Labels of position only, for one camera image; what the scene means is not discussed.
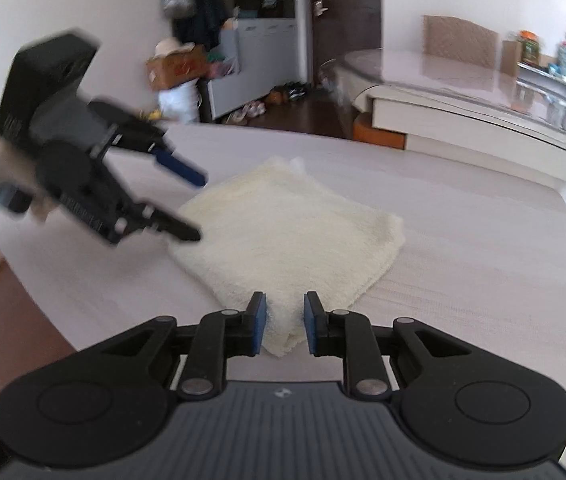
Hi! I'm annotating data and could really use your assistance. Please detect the dark wooden door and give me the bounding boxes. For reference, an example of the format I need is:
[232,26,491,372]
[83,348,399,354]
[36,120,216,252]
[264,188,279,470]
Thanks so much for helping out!
[305,0,382,88]

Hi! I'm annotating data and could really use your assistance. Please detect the pink and green bags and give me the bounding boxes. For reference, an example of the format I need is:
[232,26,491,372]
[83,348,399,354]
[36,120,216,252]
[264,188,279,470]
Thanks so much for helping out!
[207,52,238,80]

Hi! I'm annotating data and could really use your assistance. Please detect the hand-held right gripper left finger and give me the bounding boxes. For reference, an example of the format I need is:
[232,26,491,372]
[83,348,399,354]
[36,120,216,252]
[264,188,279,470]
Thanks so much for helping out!
[83,291,268,397]

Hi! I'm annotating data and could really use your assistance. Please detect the dark hanging jacket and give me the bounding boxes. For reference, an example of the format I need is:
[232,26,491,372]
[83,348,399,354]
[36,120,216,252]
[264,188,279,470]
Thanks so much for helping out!
[183,0,224,48]

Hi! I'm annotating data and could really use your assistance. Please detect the white dining table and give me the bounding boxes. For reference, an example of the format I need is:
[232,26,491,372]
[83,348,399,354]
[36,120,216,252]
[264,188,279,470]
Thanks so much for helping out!
[330,49,566,256]

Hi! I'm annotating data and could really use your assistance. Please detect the grey and white cabinet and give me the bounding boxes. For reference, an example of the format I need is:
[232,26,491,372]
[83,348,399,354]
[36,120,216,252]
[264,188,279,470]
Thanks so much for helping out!
[165,0,311,121]

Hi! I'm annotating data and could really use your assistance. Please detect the tan cardboard piece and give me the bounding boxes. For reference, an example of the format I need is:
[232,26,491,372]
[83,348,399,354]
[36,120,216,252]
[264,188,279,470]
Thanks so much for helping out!
[502,39,522,77]

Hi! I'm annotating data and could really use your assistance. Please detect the white plastic bucket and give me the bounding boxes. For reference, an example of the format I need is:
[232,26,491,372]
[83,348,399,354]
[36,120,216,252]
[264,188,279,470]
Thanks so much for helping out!
[158,80,200,125]

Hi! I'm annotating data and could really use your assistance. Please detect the beige quilted chair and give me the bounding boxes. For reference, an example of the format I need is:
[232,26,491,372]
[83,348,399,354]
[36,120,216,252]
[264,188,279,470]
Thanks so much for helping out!
[423,15,500,68]

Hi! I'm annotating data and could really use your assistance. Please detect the row of shoes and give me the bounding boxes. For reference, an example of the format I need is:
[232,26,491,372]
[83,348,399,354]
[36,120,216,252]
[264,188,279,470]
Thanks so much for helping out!
[225,82,308,126]

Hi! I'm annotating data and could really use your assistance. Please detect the orange lid glass jar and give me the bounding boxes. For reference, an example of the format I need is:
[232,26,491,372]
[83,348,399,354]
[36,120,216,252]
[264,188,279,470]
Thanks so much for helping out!
[519,30,540,65]

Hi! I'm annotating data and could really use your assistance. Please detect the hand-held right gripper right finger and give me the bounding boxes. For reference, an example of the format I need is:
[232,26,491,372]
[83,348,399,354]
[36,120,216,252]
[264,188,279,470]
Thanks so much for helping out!
[304,291,468,397]

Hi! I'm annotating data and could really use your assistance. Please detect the straw hat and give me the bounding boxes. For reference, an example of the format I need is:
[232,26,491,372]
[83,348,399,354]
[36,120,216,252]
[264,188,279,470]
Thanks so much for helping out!
[154,37,196,58]

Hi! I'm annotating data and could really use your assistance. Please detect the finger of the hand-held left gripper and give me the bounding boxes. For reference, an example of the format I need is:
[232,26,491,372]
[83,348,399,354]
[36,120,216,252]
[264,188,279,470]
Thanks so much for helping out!
[122,201,202,243]
[88,100,208,189]

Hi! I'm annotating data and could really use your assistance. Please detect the brown cardboard box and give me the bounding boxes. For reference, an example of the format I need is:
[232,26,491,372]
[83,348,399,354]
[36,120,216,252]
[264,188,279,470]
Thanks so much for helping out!
[147,45,208,92]

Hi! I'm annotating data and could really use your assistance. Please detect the cream towel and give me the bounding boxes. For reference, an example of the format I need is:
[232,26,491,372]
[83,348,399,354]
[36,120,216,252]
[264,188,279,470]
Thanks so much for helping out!
[168,156,406,359]

